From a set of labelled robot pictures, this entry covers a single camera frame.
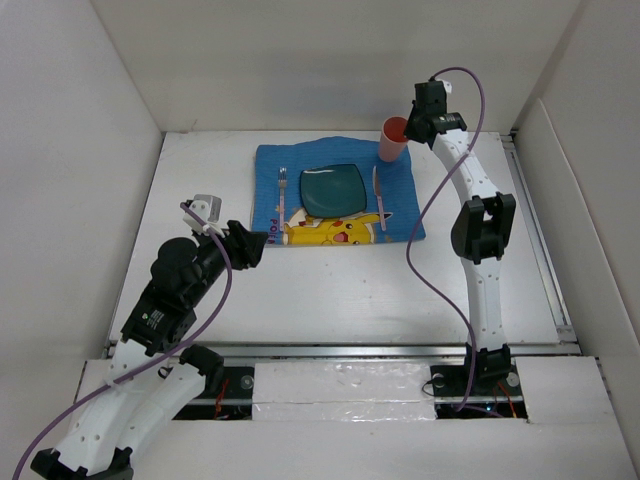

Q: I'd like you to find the pink handled knife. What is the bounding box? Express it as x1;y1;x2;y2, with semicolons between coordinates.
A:
372;166;387;232

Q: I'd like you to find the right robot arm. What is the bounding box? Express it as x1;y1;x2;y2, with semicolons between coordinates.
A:
404;77;516;397

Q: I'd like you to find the blue Pikachu cloth placemat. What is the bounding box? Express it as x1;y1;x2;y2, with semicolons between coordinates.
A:
251;136;426;246

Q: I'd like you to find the teal plate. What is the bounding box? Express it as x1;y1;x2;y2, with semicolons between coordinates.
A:
300;164;367;218

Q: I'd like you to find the pink plastic cup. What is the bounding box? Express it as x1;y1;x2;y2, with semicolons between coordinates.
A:
378;116;408;163

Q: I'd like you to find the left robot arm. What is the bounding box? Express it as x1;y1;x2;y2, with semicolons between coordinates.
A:
31;220;268;479

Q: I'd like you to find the white foam block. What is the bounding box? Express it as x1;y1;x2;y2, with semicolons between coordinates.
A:
252;361;436;423

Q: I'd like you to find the pink handled fork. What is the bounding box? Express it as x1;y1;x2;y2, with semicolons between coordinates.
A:
278;167;287;232

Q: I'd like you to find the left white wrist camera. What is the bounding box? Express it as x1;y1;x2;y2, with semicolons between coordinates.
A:
183;194;224;237

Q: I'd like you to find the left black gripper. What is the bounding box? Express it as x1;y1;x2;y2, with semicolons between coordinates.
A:
187;219;267;305

